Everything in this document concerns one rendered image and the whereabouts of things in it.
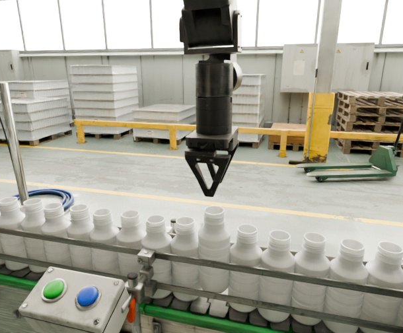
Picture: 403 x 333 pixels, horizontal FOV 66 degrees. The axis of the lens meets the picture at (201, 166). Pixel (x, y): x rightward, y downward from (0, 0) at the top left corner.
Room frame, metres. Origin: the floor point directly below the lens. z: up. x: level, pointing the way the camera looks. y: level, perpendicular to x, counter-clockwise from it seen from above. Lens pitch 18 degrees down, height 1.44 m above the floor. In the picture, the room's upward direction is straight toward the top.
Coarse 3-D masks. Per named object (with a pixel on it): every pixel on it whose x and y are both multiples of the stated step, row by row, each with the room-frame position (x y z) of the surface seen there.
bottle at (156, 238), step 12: (156, 216) 0.55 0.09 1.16; (156, 228) 0.52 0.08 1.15; (144, 240) 0.52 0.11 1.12; (156, 240) 0.51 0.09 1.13; (168, 240) 0.53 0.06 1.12; (168, 252) 0.52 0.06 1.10; (156, 264) 0.51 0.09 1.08; (168, 264) 0.52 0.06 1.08; (156, 276) 0.50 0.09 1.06; (168, 276) 0.52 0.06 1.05
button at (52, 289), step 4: (52, 280) 0.41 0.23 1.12; (56, 280) 0.41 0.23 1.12; (48, 284) 0.40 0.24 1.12; (52, 284) 0.40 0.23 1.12; (56, 284) 0.40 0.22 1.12; (60, 284) 0.40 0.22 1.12; (44, 288) 0.40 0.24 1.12; (48, 288) 0.40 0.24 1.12; (52, 288) 0.40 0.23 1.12; (56, 288) 0.39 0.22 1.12; (60, 288) 0.40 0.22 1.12; (44, 292) 0.39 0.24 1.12; (48, 292) 0.39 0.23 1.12; (52, 292) 0.39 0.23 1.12; (56, 292) 0.39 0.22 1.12; (60, 292) 0.39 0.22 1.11; (48, 296) 0.38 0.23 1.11; (52, 296) 0.38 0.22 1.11; (56, 296) 0.39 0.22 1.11
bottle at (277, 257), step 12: (276, 240) 0.46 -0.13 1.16; (288, 240) 0.46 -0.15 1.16; (264, 252) 0.48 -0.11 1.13; (276, 252) 0.46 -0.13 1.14; (288, 252) 0.46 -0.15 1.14; (264, 264) 0.46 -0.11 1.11; (276, 264) 0.45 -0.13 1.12; (288, 264) 0.45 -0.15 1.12; (264, 276) 0.46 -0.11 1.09; (264, 288) 0.46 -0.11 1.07; (276, 288) 0.45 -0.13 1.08; (288, 288) 0.45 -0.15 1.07; (264, 300) 0.46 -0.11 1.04; (276, 300) 0.45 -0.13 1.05; (288, 300) 0.45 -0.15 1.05; (264, 312) 0.45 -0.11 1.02; (276, 312) 0.45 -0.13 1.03
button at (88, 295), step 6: (84, 288) 0.39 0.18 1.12; (90, 288) 0.39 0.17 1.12; (78, 294) 0.38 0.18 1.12; (84, 294) 0.38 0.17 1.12; (90, 294) 0.38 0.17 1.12; (96, 294) 0.38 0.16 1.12; (78, 300) 0.37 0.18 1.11; (84, 300) 0.37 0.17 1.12; (90, 300) 0.37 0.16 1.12; (84, 306) 0.37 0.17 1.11
